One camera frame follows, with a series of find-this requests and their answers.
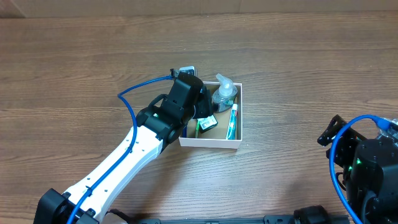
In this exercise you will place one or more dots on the clear soap pump bottle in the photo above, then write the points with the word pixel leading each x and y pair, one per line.
pixel 223 98

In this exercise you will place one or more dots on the green white toothbrush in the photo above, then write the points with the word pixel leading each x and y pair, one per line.
pixel 197 128

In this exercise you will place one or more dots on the teal toothpaste tube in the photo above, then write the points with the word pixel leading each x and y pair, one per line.
pixel 232 123

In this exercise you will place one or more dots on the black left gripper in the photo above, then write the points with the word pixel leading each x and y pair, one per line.
pixel 204 101

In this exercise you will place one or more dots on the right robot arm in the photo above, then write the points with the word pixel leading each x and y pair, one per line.
pixel 363 170

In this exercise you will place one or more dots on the white cardboard box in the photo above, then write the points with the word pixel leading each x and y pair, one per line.
pixel 216 137

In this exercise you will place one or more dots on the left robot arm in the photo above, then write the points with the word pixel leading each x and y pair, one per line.
pixel 154 128

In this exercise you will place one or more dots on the blue disposable razor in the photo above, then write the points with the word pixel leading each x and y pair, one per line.
pixel 184 133

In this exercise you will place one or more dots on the green white floss packet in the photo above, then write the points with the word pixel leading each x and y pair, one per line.
pixel 206 124

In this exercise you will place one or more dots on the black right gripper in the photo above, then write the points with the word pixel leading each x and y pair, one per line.
pixel 337 130

